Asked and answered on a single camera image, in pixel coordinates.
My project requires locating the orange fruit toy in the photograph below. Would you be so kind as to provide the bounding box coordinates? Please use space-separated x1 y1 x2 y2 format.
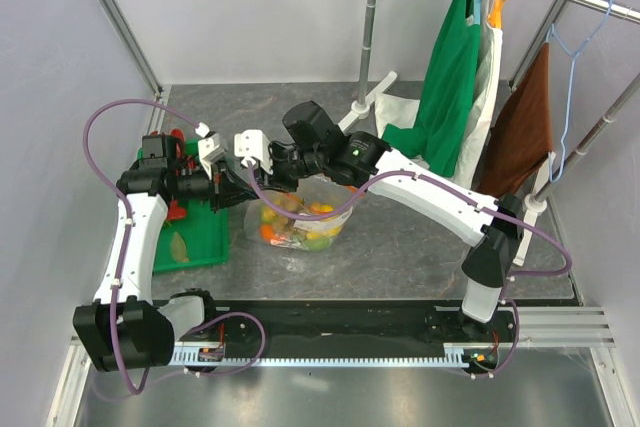
260 224 277 243

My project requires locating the green shirt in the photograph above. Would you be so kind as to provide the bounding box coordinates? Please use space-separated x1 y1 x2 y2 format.
382 0 481 178

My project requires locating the white garment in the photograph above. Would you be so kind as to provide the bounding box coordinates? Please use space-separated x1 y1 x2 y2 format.
374 0 503 188

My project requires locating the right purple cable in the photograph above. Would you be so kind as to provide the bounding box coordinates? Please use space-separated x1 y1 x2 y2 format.
242 159 574 381

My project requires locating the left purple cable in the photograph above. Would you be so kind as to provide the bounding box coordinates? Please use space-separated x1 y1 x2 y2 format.
82 98 266 401

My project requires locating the green plastic tray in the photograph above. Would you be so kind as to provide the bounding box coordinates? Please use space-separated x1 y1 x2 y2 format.
131 134 229 274

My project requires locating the metal clothes rack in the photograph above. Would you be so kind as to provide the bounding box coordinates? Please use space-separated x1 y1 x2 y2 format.
339 0 639 266

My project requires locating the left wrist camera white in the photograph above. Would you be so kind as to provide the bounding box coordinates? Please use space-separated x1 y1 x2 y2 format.
195 122 227 178

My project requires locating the green cabbage toy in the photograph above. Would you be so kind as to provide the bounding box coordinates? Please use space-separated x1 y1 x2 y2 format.
302 237 332 252

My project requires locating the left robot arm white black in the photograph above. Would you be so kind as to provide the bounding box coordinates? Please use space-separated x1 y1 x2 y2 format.
72 132 257 375

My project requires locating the yellow lemon toy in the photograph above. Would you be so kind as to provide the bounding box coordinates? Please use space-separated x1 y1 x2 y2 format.
309 202 334 215

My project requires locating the brown towel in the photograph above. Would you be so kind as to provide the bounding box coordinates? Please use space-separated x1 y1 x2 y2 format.
477 43 553 198

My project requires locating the brown longan cluster toy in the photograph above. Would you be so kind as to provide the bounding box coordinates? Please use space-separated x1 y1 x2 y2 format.
271 192 303 214

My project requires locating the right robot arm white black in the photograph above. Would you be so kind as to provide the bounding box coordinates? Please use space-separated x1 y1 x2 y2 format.
234 101 524 341

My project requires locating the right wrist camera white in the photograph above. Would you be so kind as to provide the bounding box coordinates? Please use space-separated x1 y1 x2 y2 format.
234 129 273 174

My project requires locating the green leaf toy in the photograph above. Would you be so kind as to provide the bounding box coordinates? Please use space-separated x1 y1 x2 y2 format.
169 232 189 263

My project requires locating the red lobster toy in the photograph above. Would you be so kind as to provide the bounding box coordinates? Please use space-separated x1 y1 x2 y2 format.
164 127 201 224

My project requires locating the blue wire hanger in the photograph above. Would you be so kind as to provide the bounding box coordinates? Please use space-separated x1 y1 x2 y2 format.
545 0 614 184

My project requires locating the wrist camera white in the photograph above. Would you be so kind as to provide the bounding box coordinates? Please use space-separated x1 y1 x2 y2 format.
234 129 273 174
195 122 227 178

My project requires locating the purple cable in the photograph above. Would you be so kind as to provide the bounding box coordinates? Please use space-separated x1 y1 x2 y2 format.
82 98 266 401
242 159 574 381

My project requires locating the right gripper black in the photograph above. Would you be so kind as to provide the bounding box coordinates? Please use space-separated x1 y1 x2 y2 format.
253 142 325 194

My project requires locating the slotted cable duct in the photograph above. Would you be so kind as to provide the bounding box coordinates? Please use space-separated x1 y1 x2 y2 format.
168 343 489 368

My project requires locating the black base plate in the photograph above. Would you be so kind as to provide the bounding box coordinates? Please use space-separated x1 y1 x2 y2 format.
181 300 519 358

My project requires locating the clear zip top bag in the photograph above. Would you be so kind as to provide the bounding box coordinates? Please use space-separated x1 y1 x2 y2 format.
243 175 355 253

